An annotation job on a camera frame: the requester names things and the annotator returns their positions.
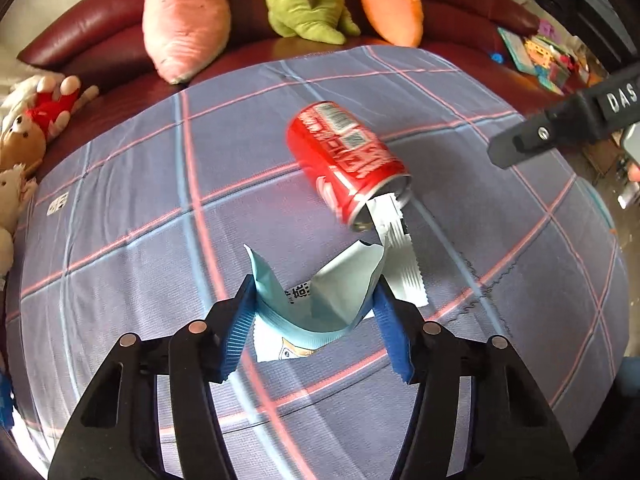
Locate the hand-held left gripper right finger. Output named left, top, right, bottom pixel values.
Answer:
left=372, top=277, right=573, bottom=480

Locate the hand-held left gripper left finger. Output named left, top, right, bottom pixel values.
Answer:
left=47, top=274, right=258, bottom=480

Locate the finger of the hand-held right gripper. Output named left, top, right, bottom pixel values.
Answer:
left=487, top=95, right=603, bottom=171

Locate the light blue snack wrapper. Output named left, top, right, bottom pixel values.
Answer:
left=243, top=240, right=387, bottom=363

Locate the red soda can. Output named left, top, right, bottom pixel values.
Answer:
left=286, top=101, right=412, bottom=233

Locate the pile of colourful toys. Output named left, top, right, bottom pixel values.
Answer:
left=522, top=19, right=593, bottom=96

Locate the teal children's book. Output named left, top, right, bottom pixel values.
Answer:
left=496, top=26, right=537, bottom=73

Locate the orange carrot bunny plush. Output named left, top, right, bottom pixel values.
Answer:
left=356, top=0, right=424, bottom=48

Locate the beige rabbit plush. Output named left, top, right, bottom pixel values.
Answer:
left=0, top=164, right=39, bottom=278

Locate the green dinosaur plush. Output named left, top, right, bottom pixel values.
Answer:
left=260, top=0, right=362, bottom=45

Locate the brown teddy bear plush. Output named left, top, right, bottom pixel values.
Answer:
left=0, top=112, right=47, bottom=176

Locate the teddy plush in red shirt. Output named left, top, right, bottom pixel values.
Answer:
left=10, top=74, right=100, bottom=142

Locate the pink bunny plush pillow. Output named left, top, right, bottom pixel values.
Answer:
left=141, top=0, right=232, bottom=85

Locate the dark red leather sofa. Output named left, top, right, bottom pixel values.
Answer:
left=17, top=0, right=566, bottom=106

